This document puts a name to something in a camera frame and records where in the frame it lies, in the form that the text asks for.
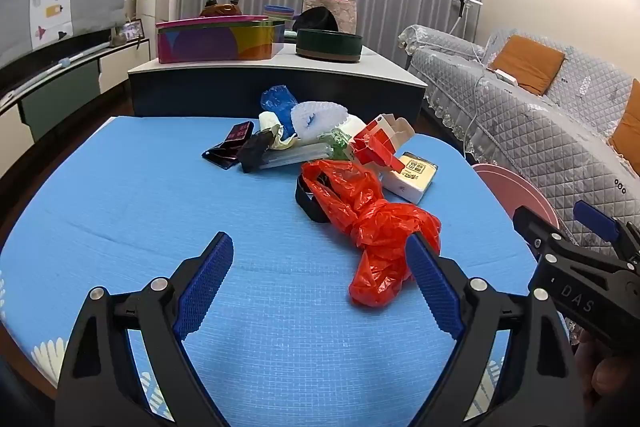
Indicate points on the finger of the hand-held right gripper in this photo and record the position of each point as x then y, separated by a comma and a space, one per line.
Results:
595, 214
537, 229

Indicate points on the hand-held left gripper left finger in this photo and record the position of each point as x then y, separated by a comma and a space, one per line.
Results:
205, 282

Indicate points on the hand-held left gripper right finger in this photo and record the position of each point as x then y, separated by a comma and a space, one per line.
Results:
435, 287

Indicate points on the pink bucket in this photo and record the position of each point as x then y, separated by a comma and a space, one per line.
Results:
505, 192

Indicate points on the red plastic bag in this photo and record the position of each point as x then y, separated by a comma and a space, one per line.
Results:
380, 217

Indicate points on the white yellow tissue pack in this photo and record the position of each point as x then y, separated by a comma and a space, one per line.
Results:
410, 179

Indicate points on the dark red foil packet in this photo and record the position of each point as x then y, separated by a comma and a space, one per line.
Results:
227, 147

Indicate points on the small black plastic piece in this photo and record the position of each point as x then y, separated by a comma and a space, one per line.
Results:
252, 152

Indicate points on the pale green plastic packet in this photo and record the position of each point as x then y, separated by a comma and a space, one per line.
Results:
295, 156

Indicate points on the red white carton box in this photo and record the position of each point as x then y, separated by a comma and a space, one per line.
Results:
380, 142

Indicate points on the cream paper scrap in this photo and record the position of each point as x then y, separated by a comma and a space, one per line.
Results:
270, 119

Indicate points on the white green-leaf print wrapper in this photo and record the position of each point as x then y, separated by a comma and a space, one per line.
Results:
347, 127

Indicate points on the blue plastic bag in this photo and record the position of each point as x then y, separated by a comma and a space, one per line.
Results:
277, 99

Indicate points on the white foam net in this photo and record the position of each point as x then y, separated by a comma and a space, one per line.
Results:
315, 114

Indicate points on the person's right hand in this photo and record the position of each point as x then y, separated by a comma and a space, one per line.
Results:
607, 377

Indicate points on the blue mat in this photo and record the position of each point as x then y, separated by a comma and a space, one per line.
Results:
150, 207

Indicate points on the orange cushion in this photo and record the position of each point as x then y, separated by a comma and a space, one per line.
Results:
530, 62
627, 127

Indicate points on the grey quilted sofa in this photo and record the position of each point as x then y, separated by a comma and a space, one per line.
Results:
525, 117

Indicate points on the white power strip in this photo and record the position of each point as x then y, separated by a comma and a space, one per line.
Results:
505, 77

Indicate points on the white top coffee table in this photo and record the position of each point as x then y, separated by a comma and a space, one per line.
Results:
300, 72

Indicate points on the dark television cabinet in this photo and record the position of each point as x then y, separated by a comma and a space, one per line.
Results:
60, 97

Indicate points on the white phone stand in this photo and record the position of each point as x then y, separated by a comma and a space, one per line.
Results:
462, 2

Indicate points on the colourful tin box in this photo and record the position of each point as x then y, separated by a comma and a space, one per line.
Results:
215, 39

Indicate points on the white rod blue knob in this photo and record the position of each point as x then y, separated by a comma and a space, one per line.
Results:
65, 62

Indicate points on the dark green round bowl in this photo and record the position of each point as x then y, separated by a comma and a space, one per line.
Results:
327, 44

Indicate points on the brown teapot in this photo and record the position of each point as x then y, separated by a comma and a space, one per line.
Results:
217, 8

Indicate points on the stacked plastic bowls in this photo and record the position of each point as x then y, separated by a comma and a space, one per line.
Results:
278, 14

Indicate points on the black hat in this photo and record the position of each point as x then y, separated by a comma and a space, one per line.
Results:
315, 19

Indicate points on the pink patterned bag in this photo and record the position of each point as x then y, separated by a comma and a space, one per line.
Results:
345, 12

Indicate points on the small photo frame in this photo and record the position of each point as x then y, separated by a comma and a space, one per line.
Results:
132, 29

